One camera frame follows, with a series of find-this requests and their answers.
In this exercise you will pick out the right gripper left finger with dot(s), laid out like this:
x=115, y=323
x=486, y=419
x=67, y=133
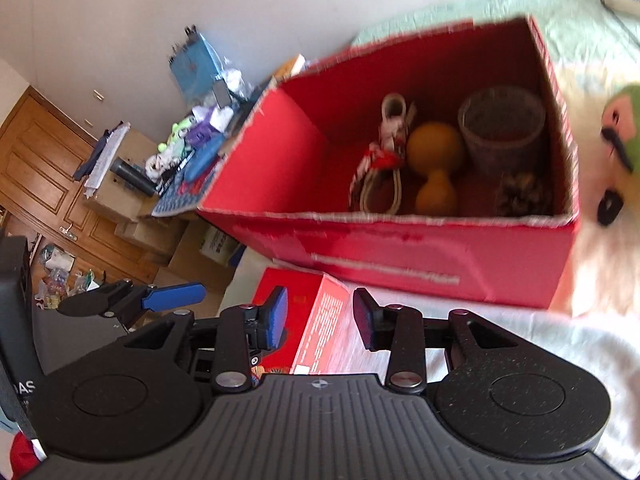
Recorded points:
x=244, y=330

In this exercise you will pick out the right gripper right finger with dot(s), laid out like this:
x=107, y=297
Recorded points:
x=398, y=329

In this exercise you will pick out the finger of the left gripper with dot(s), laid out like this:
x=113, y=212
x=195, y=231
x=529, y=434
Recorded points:
x=121, y=300
x=160, y=299

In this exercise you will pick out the small red gift box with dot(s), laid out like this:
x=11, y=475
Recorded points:
x=317, y=304

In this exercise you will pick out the brown pine cone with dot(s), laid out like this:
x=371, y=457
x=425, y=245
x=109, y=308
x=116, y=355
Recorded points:
x=520, y=195

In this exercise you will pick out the brown bottle gourd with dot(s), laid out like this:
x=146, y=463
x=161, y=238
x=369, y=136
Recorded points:
x=435, y=152

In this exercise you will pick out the printed packing tape roll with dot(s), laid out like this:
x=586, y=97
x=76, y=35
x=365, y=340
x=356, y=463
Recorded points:
x=502, y=128

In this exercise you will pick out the cardboard boxes on floor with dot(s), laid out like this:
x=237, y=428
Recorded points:
x=172, y=243

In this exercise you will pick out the blue patterned table cloth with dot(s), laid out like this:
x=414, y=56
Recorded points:
x=179, y=196

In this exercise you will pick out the blue glasses case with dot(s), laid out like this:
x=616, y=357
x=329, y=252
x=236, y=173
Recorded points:
x=203, y=158

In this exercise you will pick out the green frog toy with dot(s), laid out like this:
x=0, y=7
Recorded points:
x=175, y=142

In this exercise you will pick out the purple tissue pack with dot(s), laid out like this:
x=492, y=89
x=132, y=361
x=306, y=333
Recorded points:
x=201, y=133

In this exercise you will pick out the wooden door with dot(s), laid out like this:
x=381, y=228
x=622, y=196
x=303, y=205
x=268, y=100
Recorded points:
x=40, y=151

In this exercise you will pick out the large red cardboard box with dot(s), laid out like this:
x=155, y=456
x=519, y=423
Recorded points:
x=283, y=188

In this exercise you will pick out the blue paper bag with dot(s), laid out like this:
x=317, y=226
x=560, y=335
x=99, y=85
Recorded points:
x=195, y=65

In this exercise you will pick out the green plush toy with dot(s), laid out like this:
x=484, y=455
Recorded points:
x=620, y=133

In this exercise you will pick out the yellow book stack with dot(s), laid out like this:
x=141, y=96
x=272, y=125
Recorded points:
x=290, y=68

